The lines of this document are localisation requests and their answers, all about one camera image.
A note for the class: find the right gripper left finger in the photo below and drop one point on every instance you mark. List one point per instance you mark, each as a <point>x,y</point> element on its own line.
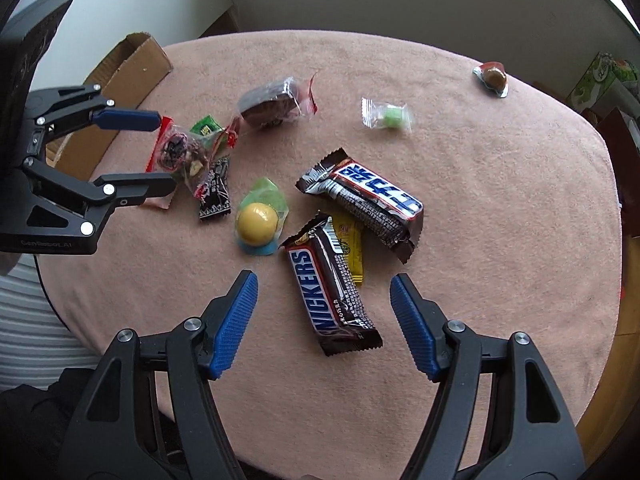
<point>115,431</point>

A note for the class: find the white gloved left hand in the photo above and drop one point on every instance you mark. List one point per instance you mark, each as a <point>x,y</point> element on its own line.
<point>8,261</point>

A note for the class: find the chocolate cake clear packet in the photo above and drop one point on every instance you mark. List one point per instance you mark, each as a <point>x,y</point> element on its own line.
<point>284,100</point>

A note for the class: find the green white carton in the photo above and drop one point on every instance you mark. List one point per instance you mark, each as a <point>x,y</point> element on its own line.
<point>601,73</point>

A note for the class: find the round brown candy on foil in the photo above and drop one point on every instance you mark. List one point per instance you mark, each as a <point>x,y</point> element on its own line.
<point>493,76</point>

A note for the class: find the red clear nut snack packet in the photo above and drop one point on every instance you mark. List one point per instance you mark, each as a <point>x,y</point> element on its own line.
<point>183,156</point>

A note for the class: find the Snickers bar brown wrapper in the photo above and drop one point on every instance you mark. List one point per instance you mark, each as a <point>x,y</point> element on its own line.
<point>329,293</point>

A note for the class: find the small green candy packet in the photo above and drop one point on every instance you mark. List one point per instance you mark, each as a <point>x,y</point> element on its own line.
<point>206,129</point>

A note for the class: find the green candy clear wrapper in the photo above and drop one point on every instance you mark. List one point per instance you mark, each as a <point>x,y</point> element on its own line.
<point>383,115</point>

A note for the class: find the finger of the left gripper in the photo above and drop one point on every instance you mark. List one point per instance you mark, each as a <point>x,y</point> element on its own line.
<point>100,187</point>
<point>125,120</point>

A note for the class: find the black patterned candy sachet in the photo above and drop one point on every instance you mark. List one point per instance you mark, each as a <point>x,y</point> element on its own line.
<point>213,193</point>

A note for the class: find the yellow ball candy green wrapper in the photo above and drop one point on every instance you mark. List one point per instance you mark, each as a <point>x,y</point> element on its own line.
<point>261,218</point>

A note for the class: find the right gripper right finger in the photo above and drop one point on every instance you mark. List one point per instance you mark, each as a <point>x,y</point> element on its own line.
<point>529,433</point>

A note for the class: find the yellow flat candy packet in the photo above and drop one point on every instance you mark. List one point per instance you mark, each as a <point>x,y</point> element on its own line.
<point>349,233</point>

